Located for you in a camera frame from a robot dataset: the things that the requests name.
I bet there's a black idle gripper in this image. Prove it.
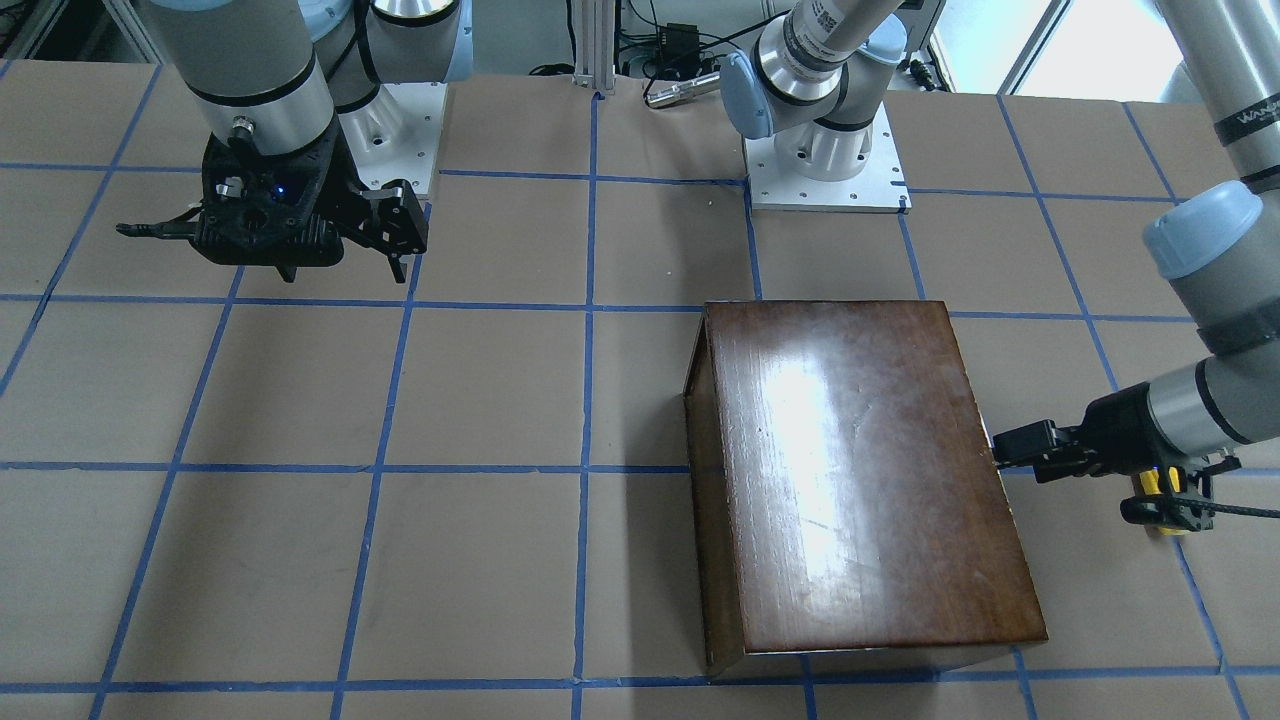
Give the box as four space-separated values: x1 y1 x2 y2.
116 128 429 284

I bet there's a black gripper at cabinet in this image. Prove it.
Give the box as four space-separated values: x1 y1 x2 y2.
992 386 1215 530

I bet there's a yellow corn cob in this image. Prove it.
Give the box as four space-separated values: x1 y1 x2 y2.
1137 466 1193 538

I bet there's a silver robot arm at cabinet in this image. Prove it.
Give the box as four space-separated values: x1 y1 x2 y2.
719 1 1279 533

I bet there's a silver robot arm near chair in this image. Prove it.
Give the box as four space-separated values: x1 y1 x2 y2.
116 1 474 283

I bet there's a dark wooden cabinet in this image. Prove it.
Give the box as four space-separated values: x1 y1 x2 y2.
684 300 1050 676

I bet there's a silver metal cylinder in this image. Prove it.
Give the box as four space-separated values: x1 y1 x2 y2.
643 72 721 110

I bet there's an aluminium frame post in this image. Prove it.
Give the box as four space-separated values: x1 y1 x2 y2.
568 0 620 97

